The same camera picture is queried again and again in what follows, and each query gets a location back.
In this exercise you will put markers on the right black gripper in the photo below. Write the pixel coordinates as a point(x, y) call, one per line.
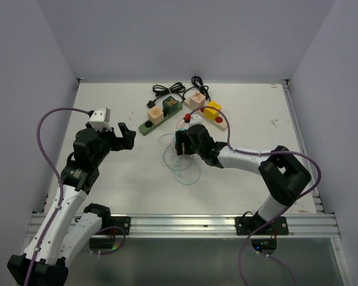
point(182, 137)

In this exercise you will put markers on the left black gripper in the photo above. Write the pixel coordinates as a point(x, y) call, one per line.
point(126, 141)

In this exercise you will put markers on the teal dual usb charger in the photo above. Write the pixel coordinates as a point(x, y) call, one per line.
point(180, 136)

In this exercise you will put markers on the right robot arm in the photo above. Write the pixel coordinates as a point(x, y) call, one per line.
point(284, 176)

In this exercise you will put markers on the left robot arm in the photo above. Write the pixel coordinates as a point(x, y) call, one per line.
point(47, 258)

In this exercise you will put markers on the green power strip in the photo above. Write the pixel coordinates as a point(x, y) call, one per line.
point(152, 123)

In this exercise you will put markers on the beige wooden power strip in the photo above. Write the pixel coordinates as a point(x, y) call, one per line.
point(219, 122)

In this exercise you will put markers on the yellow cube adapter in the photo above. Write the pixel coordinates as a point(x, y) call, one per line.
point(213, 110)

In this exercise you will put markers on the light pink cube adapter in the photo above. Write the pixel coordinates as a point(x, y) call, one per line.
point(197, 100)

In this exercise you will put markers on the dark green cube adapter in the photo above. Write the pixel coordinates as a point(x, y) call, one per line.
point(170, 106)

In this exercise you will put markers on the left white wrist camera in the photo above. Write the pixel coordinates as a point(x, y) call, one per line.
point(99, 119)

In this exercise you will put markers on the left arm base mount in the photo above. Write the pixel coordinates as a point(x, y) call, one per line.
point(115, 225)

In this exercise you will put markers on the aluminium rail frame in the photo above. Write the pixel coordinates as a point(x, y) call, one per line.
point(222, 226)

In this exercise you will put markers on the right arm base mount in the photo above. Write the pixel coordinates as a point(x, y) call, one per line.
point(245, 225)

